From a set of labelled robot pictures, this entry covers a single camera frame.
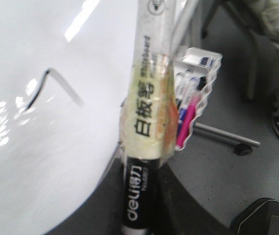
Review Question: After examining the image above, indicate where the taped black whiteboard marker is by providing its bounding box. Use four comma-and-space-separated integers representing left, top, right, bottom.
120, 0, 178, 235

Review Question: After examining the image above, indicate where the white plastic marker tray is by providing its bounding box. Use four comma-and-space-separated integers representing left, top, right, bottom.
174, 47, 222, 151

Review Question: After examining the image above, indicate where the dark grey box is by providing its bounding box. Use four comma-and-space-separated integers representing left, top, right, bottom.
229, 197, 279, 235

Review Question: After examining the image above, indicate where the pink marker in tray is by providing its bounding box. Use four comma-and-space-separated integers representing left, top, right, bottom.
176, 94, 200, 149

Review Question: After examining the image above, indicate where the rolling chair base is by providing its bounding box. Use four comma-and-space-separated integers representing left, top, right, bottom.
194, 0, 265, 156

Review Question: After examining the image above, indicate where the white whiteboard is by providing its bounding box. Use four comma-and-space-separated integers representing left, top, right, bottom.
0, 0, 138, 235

